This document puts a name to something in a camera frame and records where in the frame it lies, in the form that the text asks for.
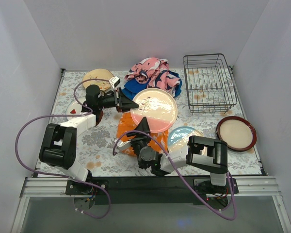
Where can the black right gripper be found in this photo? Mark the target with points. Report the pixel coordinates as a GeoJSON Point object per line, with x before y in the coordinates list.
{"type": "Point", "coordinates": [139, 138]}

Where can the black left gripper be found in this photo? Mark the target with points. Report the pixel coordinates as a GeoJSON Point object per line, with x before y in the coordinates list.
{"type": "Point", "coordinates": [118, 99]}

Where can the pink plate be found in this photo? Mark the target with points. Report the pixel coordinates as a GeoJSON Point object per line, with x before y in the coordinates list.
{"type": "Point", "coordinates": [159, 108]}

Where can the yellow rimmed plate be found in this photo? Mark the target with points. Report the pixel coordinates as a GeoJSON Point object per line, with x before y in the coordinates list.
{"type": "Point", "coordinates": [99, 77]}

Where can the blue and cream plate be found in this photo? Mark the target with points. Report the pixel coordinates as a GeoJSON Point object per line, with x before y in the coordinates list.
{"type": "Point", "coordinates": [179, 137]}

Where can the white blue rimmed plate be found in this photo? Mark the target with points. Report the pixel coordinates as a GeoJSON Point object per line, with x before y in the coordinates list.
{"type": "Point", "coordinates": [73, 109]}

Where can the brown rimmed cream plate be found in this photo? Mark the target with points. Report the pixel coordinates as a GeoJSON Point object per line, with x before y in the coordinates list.
{"type": "Point", "coordinates": [238, 133]}

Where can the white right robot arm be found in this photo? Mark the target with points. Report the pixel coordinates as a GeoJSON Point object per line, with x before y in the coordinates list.
{"type": "Point", "coordinates": [204, 153]}

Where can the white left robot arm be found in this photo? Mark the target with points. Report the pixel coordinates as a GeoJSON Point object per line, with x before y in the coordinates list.
{"type": "Point", "coordinates": [59, 145]}

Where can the blue cloth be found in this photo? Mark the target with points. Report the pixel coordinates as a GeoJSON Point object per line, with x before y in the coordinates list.
{"type": "Point", "coordinates": [168, 81]}

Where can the orange tie-dye folded shorts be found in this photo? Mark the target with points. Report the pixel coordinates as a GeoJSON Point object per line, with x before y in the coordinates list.
{"type": "Point", "coordinates": [126, 123]}

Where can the floral table mat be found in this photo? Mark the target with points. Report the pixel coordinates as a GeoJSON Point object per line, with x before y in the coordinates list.
{"type": "Point", "coordinates": [94, 147]}

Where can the pink navy patterned cloth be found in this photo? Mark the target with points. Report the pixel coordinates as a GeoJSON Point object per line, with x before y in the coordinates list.
{"type": "Point", "coordinates": [147, 68]}

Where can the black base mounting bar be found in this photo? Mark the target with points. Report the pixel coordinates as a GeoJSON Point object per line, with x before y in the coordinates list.
{"type": "Point", "coordinates": [146, 189]}

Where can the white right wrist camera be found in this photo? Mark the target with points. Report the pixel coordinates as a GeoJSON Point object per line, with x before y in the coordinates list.
{"type": "Point", "coordinates": [122, 145]}

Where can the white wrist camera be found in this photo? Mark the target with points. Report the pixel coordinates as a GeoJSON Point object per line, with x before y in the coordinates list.
{"type": "Point", "coordinates": [114, 82]}
{"type": "Point", "coordinates": [122, 145]}

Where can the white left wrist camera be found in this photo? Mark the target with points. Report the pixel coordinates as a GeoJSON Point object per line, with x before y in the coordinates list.
{"type": "Point", "coordinates": [114, 82]}

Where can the black wire dish rack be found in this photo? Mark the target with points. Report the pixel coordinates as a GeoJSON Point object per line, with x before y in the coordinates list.
{"type": "Point", "coordinates": [209, 84]}

